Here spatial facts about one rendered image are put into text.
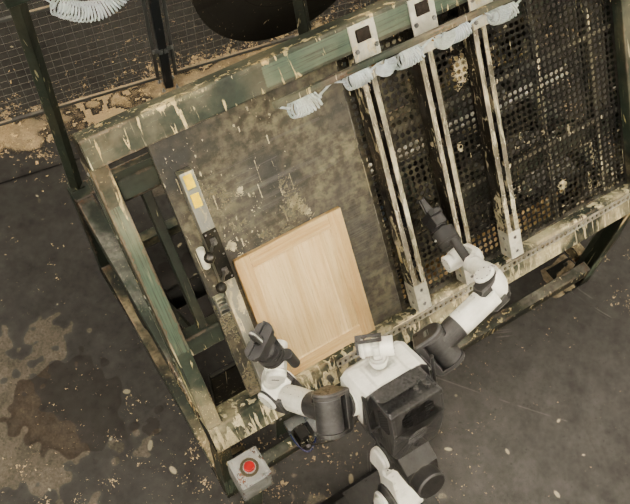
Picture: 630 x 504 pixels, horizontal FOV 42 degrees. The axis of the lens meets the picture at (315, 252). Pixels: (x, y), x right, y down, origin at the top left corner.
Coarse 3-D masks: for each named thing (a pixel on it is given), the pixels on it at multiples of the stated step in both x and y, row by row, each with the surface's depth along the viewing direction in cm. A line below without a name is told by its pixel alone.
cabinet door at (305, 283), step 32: (320, 224) 298; (256, 256) 290; (288, 256) 296; (320, 256) 303; (352, 256) 309; (256, 288) 295; (288, 288) 301; (320, 288) 308; (352, 288) 315; (256, 320) 300; (288, 320) 306; (320, 320) 313; (352, 320) 321; (320, 352) 319
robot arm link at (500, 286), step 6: (474, 258) 296; (480, 258) 296; (468, 264) 296; (474, 264) 293; (480, 264) 290; (486, 264) 288; (492, 264) 288; (468, 270) 297; (474, 270) 292; (498, 270) 282; (498, 276) 281; (504, 276) 285; (498, 282) 280; (504, 282) 283; (492, 288) 280; (498, 288) 281; (504, 288) 282; (498, 294) 282
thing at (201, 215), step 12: (180, 180) 265; (192, 192) 268; (192, 204) 269; (204, 204) 271; (204, 216) 273; (204, 228) 274; (204, 240) 276; (216, 276) 287; (228, 288) 287; (228, 300) 288; (240, 300) 291; (240, 312) 292; (240, 324) 294; (252, 324) 297; (240, 336) 300
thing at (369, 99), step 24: (360, 24) 267; (360, 48) 270; (384, 72) 266; (360, 96) 285; (384, 120) 288; (384, 144) 295; (384, 168) 295; (384, 192) 304; (408, 216) 308; (408, 240) 315; (408, 264) 316; (408, 288) 327
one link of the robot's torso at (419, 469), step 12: (408, 456) 283; (420, 456) 284; (432, 456) 285; (396, 468) 290; (408, 468) 282; (420, 468) 283; (432, 468) 283; (408, 480) 283; (420, 480) 280; (432, 480) 281; (444, 480) 285; (420, 492) 281; (432, 492) 285
